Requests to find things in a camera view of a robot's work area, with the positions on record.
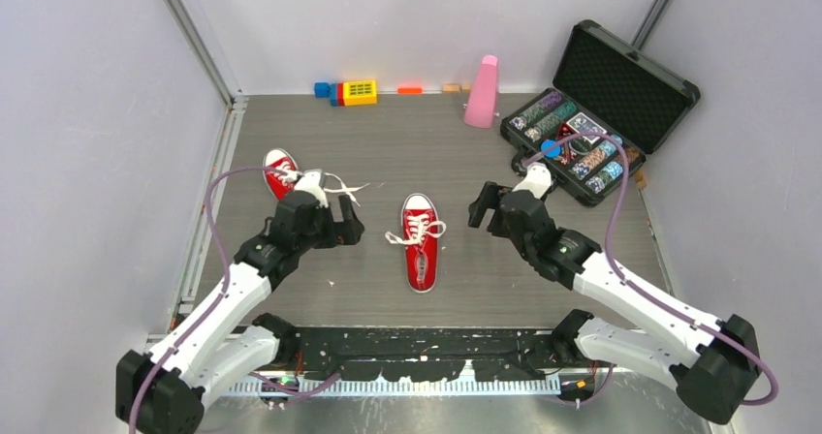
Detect aluminium frame rail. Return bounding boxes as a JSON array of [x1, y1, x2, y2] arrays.
[[136, 331, 720, 399]]

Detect orange flat block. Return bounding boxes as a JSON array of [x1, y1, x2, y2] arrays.
[[396, 85, 423, 95]]

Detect white shoelace of sneaker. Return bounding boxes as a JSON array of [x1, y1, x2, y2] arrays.
[[268, 160, 371, 207], [384, 210, 447, 246]]

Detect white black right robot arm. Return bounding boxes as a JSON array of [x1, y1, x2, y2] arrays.
[[468, 181, 762, 424]]

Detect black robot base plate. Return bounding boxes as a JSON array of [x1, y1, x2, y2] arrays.
[[263, 326, 609, 383]]

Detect red toy block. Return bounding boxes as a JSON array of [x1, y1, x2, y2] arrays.
[[329, 83, 344, 107]]

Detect pink metronome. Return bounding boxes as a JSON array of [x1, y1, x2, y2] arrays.
[[463, 55, 498, 129]]

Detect red canvas sneaker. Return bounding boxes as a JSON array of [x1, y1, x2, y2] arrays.
[[400, 193, 441, 293], [264, 148, 300, 200]]

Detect yellow toy block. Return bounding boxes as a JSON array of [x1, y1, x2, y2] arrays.
[[341, 79, 378, 107]]

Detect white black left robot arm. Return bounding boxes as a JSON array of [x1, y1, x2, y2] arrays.
[[114, 189, 364, 433]]

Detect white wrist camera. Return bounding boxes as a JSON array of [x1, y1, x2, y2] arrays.
[[512, 163, 553, 201], [293, 169, 330, 208]]

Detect blue round dealer chip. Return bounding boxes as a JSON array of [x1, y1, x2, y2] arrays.
[[540, 139, 562, 159]]

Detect playing card deck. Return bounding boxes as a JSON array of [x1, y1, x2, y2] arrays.
[[565, 111, 608, 149]]

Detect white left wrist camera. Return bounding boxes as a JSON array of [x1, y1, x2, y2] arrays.
[[293, 169, 330, 208]]

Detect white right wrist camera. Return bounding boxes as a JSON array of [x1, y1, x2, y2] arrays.
[[512, 163, 553, 201]]

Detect wooden block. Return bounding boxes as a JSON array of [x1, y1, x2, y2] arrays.
[[441, 83, 461, 94]]

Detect black poker chip case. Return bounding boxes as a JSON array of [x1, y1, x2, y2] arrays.
[[500, 19, 701, 206]]

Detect blue toy cube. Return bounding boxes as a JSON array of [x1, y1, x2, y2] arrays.
[[313, 81, 332, 99]]

